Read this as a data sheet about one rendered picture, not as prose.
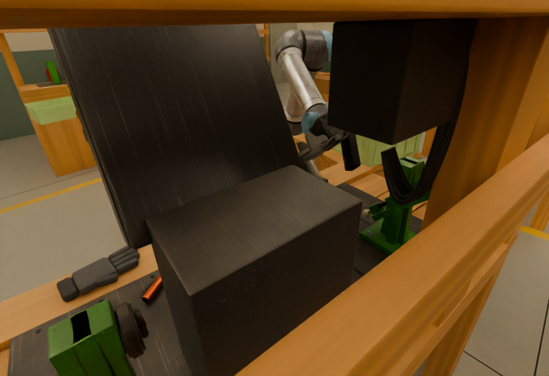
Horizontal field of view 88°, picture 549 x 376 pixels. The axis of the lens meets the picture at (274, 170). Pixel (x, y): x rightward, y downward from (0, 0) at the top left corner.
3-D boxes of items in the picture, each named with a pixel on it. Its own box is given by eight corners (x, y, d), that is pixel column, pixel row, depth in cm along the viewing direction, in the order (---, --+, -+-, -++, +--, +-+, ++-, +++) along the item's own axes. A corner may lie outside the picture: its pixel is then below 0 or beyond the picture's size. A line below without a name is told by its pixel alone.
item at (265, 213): (180, 350, 59) (142, 217, 44) (292, 278, 75) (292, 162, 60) (222, 440, 46) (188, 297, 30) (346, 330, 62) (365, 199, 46)
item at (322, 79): (290, 93, 701) (290, 74, 680) (313, 88, 746) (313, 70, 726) (327, 101, 617) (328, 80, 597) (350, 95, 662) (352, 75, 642)
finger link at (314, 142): (289, 144, 69) (314, 129, 74) (304, 163, 68) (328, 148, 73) (295, 138, 66) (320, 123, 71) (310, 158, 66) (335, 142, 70)
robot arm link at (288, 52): (267, 21, 103) (316, 122, 79) (295, 23, 106) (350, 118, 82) (262, 50, 112) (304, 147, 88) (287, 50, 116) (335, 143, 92)
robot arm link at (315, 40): (270, 125, 149) (295, 22, 107) (296, 123, 154) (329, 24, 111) (277, 142, 143) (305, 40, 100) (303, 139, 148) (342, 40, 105)
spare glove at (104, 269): (68, 311, 68) (64, 304, 67) (57, 287, 74) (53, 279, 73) (149, 265, 81) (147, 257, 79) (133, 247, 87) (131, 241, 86)
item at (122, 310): (122, 330, 44) (109, 297, 40) (144, 319, 46) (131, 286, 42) (135, 372, 38) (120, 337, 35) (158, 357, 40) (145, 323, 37)
